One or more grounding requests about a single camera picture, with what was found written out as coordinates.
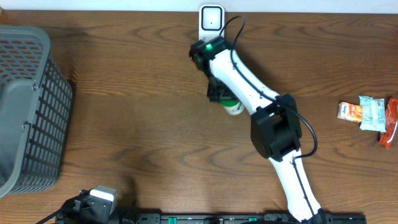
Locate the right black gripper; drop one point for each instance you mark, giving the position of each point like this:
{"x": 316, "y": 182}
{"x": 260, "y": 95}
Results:
{"x": 212, "y": 93}

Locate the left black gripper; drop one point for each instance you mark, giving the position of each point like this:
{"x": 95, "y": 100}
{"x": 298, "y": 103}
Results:
{"x": 86, "y": 192}

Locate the green lid jar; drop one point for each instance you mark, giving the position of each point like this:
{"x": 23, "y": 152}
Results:
{"x": 233, "y": 107}

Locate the small orange sachet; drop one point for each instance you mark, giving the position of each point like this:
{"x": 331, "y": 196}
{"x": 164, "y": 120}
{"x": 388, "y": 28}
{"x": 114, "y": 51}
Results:
{"x": 350, "y": 112}

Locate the orange snack bar wrapper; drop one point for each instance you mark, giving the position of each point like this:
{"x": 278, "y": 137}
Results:
{"x": 387, "y": 137}

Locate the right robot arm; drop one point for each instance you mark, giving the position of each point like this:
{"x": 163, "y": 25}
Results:
{"x": 275, "y": 122}

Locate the white barcode scanner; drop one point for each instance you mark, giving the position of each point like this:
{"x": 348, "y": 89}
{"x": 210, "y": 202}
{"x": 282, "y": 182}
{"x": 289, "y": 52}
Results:
{"x": 211, "y": 21}

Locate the grey plastic basket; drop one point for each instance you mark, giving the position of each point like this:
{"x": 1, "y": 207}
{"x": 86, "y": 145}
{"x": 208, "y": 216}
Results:
{"x": 36, "y": 107}

